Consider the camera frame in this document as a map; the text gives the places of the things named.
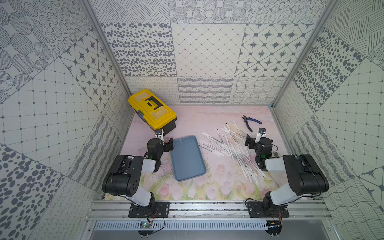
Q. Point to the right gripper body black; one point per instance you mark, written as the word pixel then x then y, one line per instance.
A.
pixel 250 142

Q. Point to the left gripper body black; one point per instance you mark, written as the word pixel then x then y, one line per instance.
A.
pixel 166 144

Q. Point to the blue grey storage tray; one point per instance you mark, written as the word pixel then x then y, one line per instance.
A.
pixel 187 159

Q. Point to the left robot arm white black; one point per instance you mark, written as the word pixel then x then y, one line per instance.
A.
pixel 123 177

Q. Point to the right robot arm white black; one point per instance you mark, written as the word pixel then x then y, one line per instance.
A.
pixel 303 173

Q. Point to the pile of wrapped straws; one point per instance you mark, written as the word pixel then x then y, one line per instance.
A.
pixel 229 141

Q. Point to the yellow black toolbox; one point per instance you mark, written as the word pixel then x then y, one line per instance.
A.
pixel 156 114

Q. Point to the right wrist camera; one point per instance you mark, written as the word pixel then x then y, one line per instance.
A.
pixel 260 134

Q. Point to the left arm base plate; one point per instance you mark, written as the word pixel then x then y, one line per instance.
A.
pixel 154 210

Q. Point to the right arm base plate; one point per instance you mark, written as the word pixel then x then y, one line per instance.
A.
pixel 259 210

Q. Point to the aluminium rail frame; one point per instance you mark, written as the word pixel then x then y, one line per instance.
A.
pixel 208 210

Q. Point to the white slotted cable duct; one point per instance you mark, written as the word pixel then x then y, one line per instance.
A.
pixel 181 225

